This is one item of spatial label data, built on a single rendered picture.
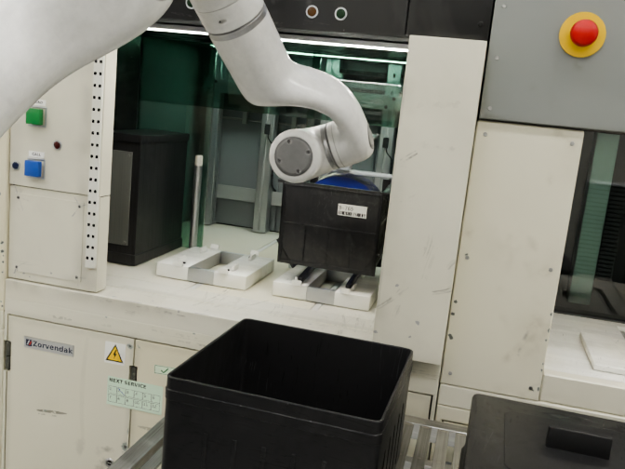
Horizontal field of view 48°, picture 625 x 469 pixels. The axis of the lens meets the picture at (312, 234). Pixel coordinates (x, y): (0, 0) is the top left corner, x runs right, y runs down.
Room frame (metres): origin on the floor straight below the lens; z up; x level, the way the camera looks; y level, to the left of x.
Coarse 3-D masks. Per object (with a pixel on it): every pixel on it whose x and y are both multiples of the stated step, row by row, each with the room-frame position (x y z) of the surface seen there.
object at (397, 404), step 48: (240, 336) 1.06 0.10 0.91; (288, 336) 1.06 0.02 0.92; (336, 336) 1.04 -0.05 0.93; (192, 384) 0.81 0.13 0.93; (240, 384) 1.07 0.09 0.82; (288, 384) 1.06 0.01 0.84; (336, 384) 1.04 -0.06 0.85; (384, 384) 1.02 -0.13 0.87; (192, 432) 0.81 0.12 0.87; (240, 432) 0.79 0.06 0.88; (288, 432) 0.77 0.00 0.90; (336, 432) 0.76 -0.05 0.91; (384, 432) 0.77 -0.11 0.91
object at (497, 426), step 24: (480, 408) 0.99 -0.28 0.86; (504, 408) 1.00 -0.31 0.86; (528, 408) 1.01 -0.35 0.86; (480, 432) 0.90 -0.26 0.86; (504, 432) 0.91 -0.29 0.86; (528, 432) 0.92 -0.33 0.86; (552, 432) 0.88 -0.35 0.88; (576, 432) 0.87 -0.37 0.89; (600, 432) 0.94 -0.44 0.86; (624, 432) 0.95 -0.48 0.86; (480, 456) 0.83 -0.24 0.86; (504, 456) 0.84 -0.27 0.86; (528, 456) 0.85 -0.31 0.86; (552, 456) 0.85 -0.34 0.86; (576, 456) 0.86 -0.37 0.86; (600, 456) 0.86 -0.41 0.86; (624, 456) 0.87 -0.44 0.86
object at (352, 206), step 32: (288, 192) 1.45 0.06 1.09; (320, 192) 1.43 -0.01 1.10; (352, 192) 1.42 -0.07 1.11; (384, 192) 1.41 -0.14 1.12; (288, 224) 1.45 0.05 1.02; (320, 224) 1.44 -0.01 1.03; (352, 224) 1.42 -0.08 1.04; (384, 224) 1.48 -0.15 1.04; (288, 256) 1.45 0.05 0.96; (320, 256) 1.44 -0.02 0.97; (352, 256) 1.42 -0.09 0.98
